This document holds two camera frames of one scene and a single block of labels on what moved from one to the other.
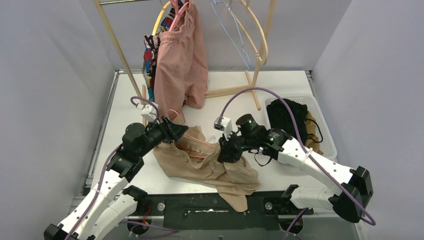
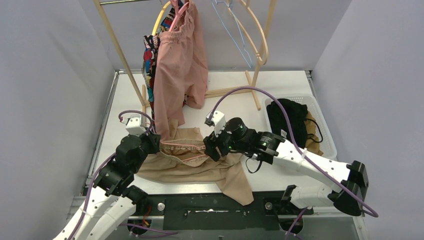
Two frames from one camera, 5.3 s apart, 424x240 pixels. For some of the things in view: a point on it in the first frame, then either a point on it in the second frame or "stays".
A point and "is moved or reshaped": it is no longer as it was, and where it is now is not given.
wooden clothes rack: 208,91 stays
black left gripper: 168,127 to 153,142
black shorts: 280,118 stays
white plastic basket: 326,140 stays
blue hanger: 229,6 stays
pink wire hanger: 189,135 to 202,147
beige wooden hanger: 263,62 stays
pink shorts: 181,69 stays
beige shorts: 192,157 is moved or reshaped
